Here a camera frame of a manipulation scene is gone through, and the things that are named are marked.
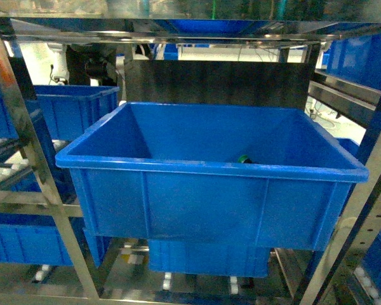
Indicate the large blue bin upper right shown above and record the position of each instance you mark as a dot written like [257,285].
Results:
[357,60]

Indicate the blue bin on left shelf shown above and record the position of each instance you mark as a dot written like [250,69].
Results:
[169,172]

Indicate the black back panel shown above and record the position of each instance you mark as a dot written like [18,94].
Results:
[261,84]

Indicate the blue bin bottom left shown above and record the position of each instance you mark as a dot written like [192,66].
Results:
[31,239]

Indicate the green push button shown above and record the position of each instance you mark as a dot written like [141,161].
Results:
[245,159]

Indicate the blue bin below left shelf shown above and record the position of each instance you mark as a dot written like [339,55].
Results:
[208,259]

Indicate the blue bin far left shelf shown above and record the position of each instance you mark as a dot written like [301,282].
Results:
[68,109]

